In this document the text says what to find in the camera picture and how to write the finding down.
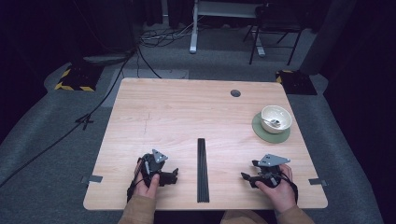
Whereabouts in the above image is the tangle of floor cables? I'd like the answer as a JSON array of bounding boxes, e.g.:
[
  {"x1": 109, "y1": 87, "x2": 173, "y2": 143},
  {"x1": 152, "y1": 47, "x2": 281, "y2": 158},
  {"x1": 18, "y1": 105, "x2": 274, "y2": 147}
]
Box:
[{"x1": 138, "y1": 21, "x2": 194, "y2": 49}]

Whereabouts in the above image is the long black floor cable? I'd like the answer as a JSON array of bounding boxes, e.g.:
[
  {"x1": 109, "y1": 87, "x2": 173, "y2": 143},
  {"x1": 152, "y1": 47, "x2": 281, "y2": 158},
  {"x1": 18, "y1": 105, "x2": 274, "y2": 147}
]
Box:
[{"x1": 0, "y1": 50, "x2": 136, "y2": 189}]

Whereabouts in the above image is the white desk frame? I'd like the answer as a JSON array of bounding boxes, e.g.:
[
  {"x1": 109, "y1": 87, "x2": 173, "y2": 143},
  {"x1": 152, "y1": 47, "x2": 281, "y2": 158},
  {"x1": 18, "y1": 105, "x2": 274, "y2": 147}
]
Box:
[{"x1": 189, "y1": 0, "x2": 266, "y2": 58}]

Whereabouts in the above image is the grey curtain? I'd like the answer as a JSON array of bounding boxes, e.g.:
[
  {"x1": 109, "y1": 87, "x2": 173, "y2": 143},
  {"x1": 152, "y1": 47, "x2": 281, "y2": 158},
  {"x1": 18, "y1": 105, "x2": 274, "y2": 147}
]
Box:
[{"x1": 299, "y1": 0, "x2": 358, "y2": 76}]

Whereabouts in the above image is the black metal chair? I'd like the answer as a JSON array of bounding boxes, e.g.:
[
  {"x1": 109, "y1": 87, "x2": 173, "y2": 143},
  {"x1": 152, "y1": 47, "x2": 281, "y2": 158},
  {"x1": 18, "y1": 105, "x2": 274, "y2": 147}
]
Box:
[{"x1": 242, "y1": 2, "x2": 304, "y2": 66}]

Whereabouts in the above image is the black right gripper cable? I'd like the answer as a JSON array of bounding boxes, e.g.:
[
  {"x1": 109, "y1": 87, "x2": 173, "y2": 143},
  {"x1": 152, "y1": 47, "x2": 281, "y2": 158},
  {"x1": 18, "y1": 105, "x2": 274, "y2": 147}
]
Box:
[{"x1": 274, "y1": 172, "x2": 299, "y2": 204}]

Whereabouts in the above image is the metal spoon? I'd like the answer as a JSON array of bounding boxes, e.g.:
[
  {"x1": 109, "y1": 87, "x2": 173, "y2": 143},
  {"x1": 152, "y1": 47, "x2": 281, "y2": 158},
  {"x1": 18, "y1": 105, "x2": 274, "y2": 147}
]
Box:
[{"x1": 261, "y1": 117, "x2": 282, "y2": 129}]

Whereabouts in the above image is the black yellow striped stand base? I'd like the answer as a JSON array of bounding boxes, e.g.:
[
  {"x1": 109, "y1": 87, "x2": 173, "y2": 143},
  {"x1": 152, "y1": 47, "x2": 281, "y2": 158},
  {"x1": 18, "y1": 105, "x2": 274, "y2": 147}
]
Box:
[
  {"x1": 275, "y1": 69, "x2": 318, "y2": 96},
  {"x1": 54, "y1": 63, "x2": 105, "y2": 93}
]

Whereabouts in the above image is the grey tape strip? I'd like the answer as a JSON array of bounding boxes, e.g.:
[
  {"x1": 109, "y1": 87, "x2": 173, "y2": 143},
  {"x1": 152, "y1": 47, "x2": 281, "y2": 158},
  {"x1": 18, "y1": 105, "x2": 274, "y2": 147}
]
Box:
[
  {"x1": 308, "y1": 177, "x2": 328, "y2": 188},
  {"x1": 80, "y1": 175, "x2": 104, "y2": 185}
]

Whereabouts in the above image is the person's lap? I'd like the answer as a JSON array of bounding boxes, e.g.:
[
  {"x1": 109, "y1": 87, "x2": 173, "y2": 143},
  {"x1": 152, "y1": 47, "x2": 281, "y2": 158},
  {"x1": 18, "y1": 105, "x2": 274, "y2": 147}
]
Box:
[{"x1": 219, "y1": 209, "x2": 278, "y2": 224}]

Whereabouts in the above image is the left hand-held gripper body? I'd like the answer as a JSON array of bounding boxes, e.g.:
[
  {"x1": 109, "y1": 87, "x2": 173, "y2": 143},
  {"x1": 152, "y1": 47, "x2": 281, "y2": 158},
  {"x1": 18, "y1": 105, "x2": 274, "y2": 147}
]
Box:
[{"x1": 140, "y1": 148, "x2": 169, "y2": 188}]

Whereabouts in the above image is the green round coaster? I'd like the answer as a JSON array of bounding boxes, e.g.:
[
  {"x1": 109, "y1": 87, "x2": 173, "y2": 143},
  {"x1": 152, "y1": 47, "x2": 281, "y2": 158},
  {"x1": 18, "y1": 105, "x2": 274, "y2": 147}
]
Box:
[{"x1": 251, "y1": 111, "x2": 291, "y2": 145}]

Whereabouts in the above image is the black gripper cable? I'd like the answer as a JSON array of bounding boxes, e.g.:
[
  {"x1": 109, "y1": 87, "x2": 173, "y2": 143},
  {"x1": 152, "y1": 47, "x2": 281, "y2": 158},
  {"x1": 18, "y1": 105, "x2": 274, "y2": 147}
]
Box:
[
  {"x1": 126, "y1": 157, "x2": 148, "y2": 203},
  {"x1": 274, "y1": 172, "x2": 299, "y2": 204}
]

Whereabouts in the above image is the cream ceramic bowl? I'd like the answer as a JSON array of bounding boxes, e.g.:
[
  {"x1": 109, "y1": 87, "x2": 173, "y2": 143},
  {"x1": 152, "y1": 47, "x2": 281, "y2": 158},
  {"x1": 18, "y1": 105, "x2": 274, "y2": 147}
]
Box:
[{"x1": 261, "y1": 105, "x2": 293, "y2": 135}]

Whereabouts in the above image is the person's left hand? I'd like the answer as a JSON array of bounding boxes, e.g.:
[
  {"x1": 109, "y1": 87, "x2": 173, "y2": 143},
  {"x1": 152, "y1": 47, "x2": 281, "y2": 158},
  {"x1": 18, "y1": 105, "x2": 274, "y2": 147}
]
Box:
[{"x1": 134, "y1": 158, "x2": 162, "y2": 200}]

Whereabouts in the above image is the short black floor cable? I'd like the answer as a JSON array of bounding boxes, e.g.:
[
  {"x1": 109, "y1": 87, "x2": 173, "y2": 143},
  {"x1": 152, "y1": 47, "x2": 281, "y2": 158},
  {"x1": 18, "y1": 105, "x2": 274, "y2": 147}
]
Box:
[{"x1": 135, "y1": 46, "x2": 163, "y2": 79}]

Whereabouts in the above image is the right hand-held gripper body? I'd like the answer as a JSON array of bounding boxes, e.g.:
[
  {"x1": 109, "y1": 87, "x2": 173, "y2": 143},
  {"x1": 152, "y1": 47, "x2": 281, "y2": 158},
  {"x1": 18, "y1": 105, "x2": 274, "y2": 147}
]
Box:
[{"x1": 251, "y1": 153, "x2": 291, "y2": 189}]

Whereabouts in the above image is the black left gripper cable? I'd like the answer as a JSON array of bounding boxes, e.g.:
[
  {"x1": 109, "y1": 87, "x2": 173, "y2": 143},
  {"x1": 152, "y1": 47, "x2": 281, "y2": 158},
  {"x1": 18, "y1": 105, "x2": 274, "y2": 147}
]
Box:
[{"x1": 126, "y1": 157, "x2": 148, "y2": 203}]

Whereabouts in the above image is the person's right hand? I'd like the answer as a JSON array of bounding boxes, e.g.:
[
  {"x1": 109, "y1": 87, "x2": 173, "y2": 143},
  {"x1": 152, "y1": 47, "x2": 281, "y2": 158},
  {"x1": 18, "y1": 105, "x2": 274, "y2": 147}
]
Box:
[{"x1": 255, "y1": 163, "x2": 295, "y2": 215}]

